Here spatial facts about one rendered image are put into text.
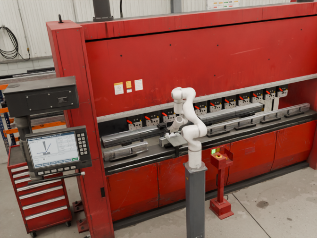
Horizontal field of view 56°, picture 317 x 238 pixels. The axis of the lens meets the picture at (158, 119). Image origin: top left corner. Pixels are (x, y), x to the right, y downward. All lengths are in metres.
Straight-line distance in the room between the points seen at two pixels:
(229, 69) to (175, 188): 1.54
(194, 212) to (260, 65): 1.88
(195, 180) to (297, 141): 2.10
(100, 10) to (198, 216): 2.18
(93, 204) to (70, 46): 1.61
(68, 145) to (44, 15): 5.02
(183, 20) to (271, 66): 1.34
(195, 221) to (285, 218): 1.25
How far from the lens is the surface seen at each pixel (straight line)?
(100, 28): 2.86
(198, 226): 3.23
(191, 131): 2.62
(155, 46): 3.06
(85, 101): 2.77
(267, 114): 4.15
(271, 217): 3.95
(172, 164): 3.49
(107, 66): 2.94
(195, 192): 2.94
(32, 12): 7.21
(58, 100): 2.33
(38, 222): 3.79
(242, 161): 4.05
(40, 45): 7.25
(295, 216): 4.05
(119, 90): 3.03
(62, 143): 2.44
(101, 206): 3.33
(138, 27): 2.96
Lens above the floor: 2.56
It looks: 24 degrees down
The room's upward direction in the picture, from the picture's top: 3 degrees counter-clockwise
